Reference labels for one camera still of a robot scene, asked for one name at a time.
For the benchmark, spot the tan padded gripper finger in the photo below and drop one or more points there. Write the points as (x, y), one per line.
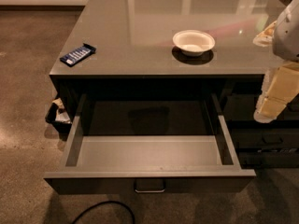
(284, 87)

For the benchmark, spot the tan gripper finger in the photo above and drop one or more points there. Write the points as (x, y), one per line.
(265, 37)

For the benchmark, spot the grey top drawer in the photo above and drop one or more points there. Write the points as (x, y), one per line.
(113, 143)

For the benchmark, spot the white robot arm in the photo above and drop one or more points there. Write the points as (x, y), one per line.
(285, 43)

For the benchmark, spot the middle right drawer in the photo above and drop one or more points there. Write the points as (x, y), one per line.
(265, 138)

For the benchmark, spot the bottom right drawer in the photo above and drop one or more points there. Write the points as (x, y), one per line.
(269, 160)

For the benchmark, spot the grey drawer cabinet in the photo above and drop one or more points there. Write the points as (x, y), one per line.
(136, 59)

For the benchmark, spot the white paper bowl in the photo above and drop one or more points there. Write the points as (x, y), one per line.
(193, 43)

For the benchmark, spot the dark bin with trash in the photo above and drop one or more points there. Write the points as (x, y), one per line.
(58, 117)

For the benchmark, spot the metal drawer handle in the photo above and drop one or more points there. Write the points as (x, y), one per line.
(149, 186)

